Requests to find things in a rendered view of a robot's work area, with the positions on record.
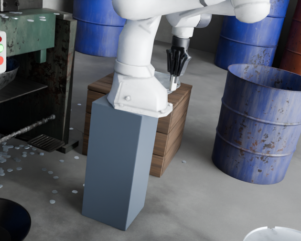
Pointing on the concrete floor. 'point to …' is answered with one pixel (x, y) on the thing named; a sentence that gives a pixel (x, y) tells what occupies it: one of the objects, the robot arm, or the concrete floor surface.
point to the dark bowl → (8, 220)
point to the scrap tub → (260, 122)
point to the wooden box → (173, 145)
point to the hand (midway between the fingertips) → (173, 82)
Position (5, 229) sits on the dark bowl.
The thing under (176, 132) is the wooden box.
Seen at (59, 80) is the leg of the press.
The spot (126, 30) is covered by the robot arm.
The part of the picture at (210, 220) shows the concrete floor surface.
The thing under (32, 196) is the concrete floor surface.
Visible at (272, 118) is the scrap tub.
